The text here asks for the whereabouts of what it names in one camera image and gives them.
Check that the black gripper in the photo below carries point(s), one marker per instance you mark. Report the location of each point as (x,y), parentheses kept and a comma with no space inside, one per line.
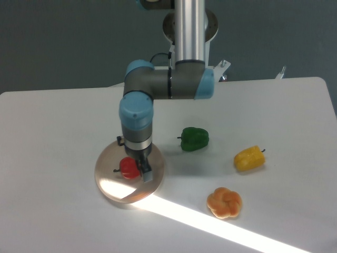
(138,147)

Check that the red toy pepper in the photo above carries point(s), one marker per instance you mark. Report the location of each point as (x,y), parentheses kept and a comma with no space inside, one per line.
(128,168)

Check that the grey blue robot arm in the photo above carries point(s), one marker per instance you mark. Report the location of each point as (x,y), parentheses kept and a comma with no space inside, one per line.
(143,83)

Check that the round beige plate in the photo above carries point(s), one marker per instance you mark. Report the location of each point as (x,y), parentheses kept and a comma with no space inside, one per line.
(115,186)

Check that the green toy pepper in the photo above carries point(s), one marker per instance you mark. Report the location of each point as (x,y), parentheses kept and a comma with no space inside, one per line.
(193,139)

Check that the yellow toy pepper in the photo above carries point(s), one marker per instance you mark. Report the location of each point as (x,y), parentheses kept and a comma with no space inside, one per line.
(250,158)

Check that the knotted toy bread roll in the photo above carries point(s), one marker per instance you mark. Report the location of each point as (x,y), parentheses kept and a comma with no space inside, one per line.
(224,203)

